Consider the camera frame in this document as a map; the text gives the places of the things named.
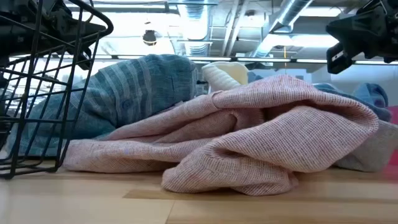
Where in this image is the pink woven shirt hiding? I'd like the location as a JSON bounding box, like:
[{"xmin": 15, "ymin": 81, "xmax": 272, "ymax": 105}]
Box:
[{"xmin": 62, "ymin": 73, "xmax": 380, "ymax": 197}]

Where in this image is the blue striped shirt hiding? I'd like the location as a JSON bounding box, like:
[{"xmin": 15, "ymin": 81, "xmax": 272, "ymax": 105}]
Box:
[{"xmin": 6, "ymin": 54, "xmax": 198, "ymax": 158}]

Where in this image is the grey sock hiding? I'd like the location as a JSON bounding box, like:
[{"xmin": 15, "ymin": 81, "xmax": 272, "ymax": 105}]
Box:
[{"xmin": 335, "ymin": 119, "xmax": 398, "ymax": 173}]

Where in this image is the silver ventilation duct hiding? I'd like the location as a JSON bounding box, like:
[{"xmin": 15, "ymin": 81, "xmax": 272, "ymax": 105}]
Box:
[
  {"xmin": 251, "ymin": 0, "xmax": 313, "ymax": 58},
  {"xmin": 177, "ymin": 0, "xmax": 215, "ymax": 57}
]

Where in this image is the black wire basket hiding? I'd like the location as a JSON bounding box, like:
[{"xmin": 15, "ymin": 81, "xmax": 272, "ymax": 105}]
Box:
[{"xmin": 0, "ymin": 0, "xmax": 114, "ymax": 180}]

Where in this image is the blue sock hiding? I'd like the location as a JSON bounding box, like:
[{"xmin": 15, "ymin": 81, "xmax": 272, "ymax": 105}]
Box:
[{"xmin": 312, "ymin": 82, "xmax": 392, "ymax": 123}]

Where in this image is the black ceiling dome camera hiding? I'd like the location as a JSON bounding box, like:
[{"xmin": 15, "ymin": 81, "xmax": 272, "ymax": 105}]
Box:
[{"xmin": 142, "ymin": 29, "xmax": 157, "ymax": 47}]

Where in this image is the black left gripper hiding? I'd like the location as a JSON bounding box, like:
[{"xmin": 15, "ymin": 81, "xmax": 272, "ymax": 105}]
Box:
[{"xmin": 0, "ymin": 0, "xmax": 108, "ymax": 71}]

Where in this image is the red plastic bin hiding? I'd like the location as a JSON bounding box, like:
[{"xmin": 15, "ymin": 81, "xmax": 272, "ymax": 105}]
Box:
[{"xmin": 386, "ymin": 105, "xmax": 398, "ymax": 167}]

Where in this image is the white cloth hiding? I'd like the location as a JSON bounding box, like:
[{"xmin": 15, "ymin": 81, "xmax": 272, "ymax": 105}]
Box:
[{"xmin": 201, "ymin": 61, "xmax": 249, "ymax": 94}]

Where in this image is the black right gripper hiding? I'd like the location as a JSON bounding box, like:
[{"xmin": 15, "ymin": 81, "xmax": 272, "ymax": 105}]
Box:
[{"xmin": 325, "ymin": 0, "xmax": 398, "ymax": 75}]

